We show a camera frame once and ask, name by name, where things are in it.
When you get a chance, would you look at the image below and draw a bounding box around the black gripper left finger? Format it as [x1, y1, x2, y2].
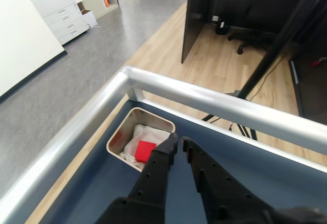
[94, 132, 179, 224]

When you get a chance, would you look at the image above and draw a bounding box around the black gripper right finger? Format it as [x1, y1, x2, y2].
[181, 136, 279, 224]

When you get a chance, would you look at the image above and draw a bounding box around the red cube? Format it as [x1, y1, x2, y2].
[134, 140, 156, 163]

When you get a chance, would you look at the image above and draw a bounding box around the beige square box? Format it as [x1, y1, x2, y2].
[106, 107, 176, 173]

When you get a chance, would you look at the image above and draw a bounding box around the white cloth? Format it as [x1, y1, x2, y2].
[119, 124, 171, 170]

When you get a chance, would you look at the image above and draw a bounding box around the black side cabinet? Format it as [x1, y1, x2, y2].
[288, 42, 327, 126]

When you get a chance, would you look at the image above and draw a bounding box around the black office chair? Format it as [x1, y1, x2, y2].
[227, 4, 278, 55]

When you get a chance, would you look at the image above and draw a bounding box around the black tripod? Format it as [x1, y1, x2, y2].
[201, 0, 327, 142]

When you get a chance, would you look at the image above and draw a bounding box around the small red tool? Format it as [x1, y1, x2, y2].
[311, 56, 327, 68]

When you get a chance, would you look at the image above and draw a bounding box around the black waste bin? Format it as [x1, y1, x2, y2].
[215, 15, 228, 35]

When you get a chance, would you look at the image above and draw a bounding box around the black desk partition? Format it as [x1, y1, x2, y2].
[180, 0, 218, 64]

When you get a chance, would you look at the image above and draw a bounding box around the white printer cabinet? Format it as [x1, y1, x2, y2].
[24, 0, 98, 46]

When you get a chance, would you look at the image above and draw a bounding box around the silver table rail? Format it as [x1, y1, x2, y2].
[0, 65, 327, 224]

